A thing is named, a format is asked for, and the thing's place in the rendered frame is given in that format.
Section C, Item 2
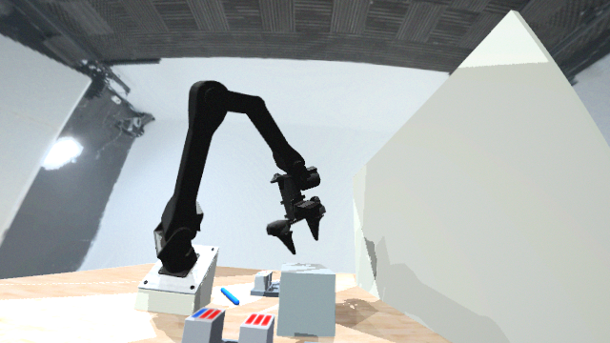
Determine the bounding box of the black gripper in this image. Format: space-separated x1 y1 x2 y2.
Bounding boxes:
266 192 326 254

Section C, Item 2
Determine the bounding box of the blue rod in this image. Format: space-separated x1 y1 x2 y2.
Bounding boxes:
220 287 240 306

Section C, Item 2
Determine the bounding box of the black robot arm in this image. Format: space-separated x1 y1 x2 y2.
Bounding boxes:
153 80 322 278

